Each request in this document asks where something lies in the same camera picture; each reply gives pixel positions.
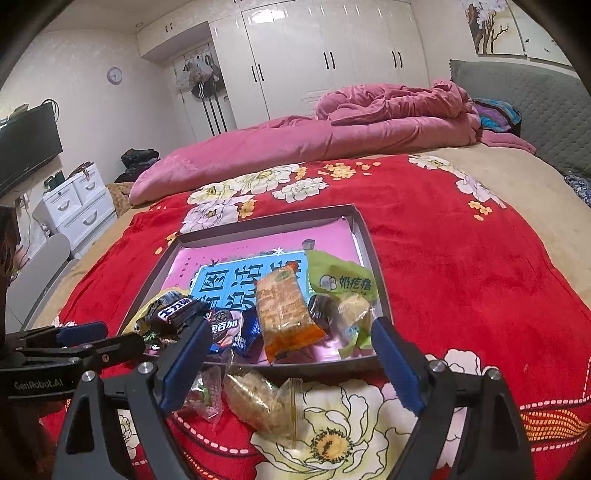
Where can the blue cookie packet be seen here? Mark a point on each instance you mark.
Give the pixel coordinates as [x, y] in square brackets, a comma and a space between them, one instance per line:
[231, 327]

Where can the grey chair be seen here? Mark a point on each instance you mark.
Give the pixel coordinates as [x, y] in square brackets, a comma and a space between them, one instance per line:
[41, 267]

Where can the orange cracker packet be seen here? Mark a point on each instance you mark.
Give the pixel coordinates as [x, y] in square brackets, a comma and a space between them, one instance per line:
[281, 309]

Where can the white wardrobe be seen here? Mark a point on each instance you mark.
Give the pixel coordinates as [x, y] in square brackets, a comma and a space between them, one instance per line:
[360, 69]

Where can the dark clothes pile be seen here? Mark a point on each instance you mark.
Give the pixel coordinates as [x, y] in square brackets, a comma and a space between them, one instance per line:
[136, 161]

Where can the dark patterned cloth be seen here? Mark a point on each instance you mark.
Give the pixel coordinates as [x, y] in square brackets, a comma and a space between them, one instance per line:
[581, 187]

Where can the grey padded headboard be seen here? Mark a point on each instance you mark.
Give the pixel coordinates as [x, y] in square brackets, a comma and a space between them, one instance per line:
[545, 110]

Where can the hanging hats and bags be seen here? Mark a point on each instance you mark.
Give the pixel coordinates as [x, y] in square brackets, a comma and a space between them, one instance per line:
[203, 83]

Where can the person's left forearm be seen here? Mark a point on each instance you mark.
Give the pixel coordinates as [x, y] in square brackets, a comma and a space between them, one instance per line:
[44, 438]

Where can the clear rice cake packet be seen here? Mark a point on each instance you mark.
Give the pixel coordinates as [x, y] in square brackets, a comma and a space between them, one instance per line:
[251, 397]

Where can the pink quilt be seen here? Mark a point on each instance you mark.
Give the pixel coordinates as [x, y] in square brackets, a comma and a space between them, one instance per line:
[277, 147]

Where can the yellow snack packet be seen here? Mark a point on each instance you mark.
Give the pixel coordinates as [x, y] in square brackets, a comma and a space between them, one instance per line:
[134, 323]

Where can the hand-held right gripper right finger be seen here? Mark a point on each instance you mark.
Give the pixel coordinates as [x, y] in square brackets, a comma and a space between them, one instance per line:
[399, 369]

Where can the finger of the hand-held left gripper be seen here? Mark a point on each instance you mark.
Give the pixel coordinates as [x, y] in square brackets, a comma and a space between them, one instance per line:
[115, 347]
[83, 331]

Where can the round wall clock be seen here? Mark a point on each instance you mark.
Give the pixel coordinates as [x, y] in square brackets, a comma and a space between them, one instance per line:
[114, 74]

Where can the pink book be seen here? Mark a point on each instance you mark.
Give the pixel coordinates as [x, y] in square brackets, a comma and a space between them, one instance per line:
[221, 256]

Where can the grey cardboard box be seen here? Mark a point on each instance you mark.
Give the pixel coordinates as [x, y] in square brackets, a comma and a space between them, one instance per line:
[375, 272]

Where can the brown chocolate bar packet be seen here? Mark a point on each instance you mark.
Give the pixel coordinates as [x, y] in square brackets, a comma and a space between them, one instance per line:
[175, 314]

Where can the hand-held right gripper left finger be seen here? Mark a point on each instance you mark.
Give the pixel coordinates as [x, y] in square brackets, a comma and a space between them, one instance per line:
[187, 364]

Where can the black television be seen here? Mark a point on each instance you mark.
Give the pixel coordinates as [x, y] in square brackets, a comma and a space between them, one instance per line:
[27, 143]

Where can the dark green container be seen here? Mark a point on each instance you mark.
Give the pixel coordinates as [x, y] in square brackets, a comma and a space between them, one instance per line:
[56, 179]

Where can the floral wall painting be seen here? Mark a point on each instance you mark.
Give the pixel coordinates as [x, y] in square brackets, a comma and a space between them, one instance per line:
[485, 27]

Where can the white drawer cabinet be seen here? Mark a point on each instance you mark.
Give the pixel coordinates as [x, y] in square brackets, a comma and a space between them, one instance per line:
[78, 203]

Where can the colourful striped cloth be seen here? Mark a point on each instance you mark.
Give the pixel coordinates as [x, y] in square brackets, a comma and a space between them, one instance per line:
[496, 115]

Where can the small clear candy packet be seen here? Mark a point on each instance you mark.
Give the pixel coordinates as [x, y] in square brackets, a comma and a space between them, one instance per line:
[203, 394]

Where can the red floral blanket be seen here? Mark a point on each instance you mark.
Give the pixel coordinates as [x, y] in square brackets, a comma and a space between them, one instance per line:
[461, 277]

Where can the clear brownie packet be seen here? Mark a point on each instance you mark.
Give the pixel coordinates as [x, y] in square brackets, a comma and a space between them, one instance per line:
[321, 309]

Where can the green snack packet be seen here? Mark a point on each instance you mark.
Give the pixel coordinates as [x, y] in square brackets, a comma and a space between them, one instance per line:
[337, 277]

